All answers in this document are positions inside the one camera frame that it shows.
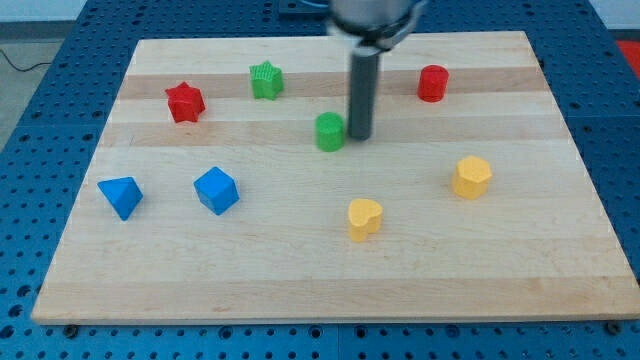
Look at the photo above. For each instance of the green cylinder block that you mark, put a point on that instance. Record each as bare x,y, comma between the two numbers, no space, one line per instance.
329,131

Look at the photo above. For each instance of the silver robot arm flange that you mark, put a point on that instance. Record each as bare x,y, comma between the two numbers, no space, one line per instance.
377,24

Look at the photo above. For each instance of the yellow hexagon block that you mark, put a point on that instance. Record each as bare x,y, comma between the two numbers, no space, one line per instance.
471,177

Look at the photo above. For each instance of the yellow heart block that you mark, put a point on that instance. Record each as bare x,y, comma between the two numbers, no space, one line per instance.
364,217

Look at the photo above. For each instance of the wooden board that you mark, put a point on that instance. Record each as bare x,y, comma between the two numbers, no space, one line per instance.
537,246

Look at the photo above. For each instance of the blue cube block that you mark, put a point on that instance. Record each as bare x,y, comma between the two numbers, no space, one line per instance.
216,190

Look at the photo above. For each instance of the green star block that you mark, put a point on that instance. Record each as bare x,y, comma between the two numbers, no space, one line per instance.
266,80

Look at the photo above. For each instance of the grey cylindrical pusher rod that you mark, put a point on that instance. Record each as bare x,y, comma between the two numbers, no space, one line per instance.
362,89

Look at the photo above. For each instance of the red cylinder block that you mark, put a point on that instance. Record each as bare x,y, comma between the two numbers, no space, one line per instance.
432,84

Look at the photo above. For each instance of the red star block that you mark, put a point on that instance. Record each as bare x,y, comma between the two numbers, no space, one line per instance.
185,103

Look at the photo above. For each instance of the blue triangle block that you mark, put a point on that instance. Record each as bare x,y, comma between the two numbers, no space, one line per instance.
123,194

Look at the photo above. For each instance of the red object at edge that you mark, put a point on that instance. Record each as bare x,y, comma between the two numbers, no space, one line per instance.
631,51

